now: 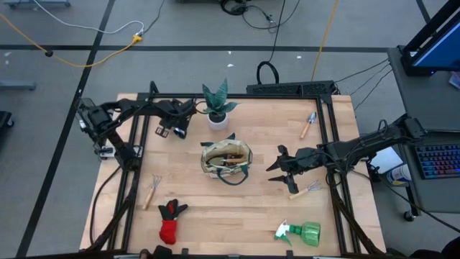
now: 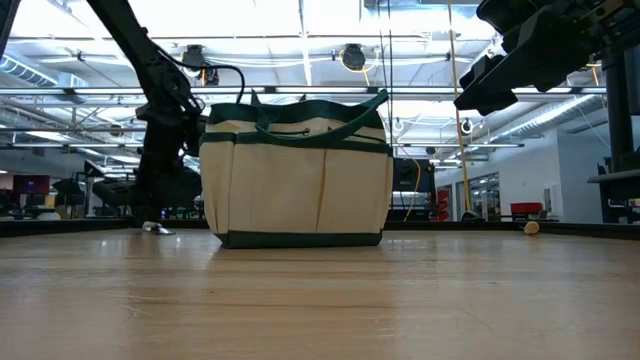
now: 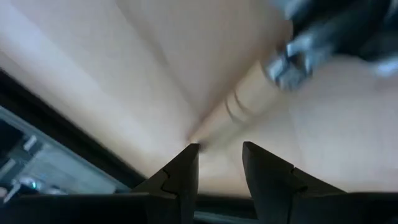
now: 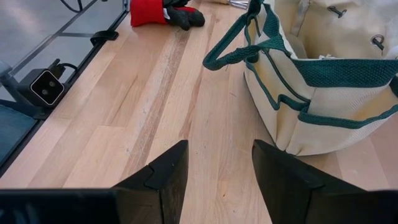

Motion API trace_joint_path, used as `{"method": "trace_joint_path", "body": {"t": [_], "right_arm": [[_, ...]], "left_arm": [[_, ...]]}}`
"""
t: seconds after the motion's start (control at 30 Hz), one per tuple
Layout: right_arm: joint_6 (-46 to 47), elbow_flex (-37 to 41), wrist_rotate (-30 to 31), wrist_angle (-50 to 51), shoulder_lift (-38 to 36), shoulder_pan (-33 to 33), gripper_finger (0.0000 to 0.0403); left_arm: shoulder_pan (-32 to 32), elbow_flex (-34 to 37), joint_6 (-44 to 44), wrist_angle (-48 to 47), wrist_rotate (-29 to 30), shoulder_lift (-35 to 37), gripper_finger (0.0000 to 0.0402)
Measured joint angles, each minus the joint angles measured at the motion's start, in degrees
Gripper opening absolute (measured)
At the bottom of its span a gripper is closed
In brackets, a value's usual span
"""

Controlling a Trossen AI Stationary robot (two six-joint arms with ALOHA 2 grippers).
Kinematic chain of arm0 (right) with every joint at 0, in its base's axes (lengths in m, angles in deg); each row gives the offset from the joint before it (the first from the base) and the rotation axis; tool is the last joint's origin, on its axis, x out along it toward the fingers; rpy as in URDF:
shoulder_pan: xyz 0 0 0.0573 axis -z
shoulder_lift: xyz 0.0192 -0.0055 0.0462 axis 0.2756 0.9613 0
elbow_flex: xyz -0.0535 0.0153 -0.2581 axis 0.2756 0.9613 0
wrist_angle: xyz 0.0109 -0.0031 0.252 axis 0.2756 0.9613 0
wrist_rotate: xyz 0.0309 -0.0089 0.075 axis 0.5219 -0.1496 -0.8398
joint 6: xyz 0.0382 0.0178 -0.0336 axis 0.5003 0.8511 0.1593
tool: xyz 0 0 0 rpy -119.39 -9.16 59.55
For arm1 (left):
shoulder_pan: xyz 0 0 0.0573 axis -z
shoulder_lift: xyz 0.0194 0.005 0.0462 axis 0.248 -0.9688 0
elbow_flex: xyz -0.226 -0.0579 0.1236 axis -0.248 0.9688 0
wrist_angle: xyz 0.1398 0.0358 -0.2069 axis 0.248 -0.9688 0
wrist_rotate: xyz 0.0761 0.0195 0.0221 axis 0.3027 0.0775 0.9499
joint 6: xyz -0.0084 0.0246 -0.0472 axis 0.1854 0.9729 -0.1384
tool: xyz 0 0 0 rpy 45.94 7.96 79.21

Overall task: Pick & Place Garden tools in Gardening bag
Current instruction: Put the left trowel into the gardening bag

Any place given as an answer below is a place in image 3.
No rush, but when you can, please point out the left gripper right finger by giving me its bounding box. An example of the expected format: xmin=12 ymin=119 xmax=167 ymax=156
xmin=242 ymin=141 xmax=348 ymax=224

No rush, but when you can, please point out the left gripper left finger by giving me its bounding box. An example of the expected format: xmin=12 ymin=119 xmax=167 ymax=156
xmin=132 ymin=142 xmax=201 ymax=224

